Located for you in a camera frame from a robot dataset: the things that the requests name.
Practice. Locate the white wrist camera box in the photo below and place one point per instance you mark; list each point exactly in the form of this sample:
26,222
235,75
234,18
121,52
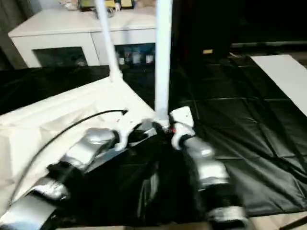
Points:
182,122
127,127

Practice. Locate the white plastic table top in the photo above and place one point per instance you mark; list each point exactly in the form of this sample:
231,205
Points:
43,115

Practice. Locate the small yellow box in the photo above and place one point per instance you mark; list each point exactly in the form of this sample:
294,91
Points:
207,51

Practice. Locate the black stand leg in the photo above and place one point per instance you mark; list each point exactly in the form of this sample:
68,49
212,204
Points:
297,223

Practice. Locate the white plastic table leg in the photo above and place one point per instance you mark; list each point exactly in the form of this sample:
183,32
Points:
163,57
108,38

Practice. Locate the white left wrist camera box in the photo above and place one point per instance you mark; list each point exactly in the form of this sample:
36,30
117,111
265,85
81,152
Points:
127,127

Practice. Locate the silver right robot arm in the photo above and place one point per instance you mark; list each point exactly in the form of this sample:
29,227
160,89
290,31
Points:
206,163

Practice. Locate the white cabinet with glass doors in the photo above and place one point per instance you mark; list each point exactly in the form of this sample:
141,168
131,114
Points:
53,28

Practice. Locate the red bottle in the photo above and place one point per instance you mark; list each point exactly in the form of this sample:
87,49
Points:
118,60

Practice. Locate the black work mat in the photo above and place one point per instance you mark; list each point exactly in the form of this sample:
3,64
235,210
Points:
249,124

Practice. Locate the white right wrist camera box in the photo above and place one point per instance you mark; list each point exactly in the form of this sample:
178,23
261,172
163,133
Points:
182,122

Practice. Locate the white side table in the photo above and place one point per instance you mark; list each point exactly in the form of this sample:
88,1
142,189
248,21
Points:
283,79

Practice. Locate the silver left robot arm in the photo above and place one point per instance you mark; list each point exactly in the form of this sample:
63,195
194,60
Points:
72,163

